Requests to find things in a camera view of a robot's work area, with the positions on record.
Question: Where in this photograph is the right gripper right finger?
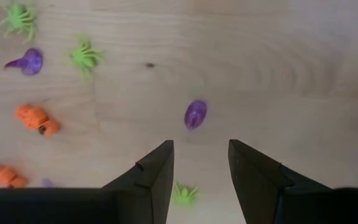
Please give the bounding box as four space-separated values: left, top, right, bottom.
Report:
227 139 334 224

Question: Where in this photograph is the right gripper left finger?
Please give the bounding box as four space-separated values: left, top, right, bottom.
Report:
101 139 175 224

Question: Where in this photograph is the purple plastic witch hat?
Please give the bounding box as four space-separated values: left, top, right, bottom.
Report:
183 99 208 131
40 177 57 189
3 47 45 77

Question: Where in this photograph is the green plastic spider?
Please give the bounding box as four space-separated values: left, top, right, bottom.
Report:
67 34 107 80
0 1 40 44
172 180 200 208

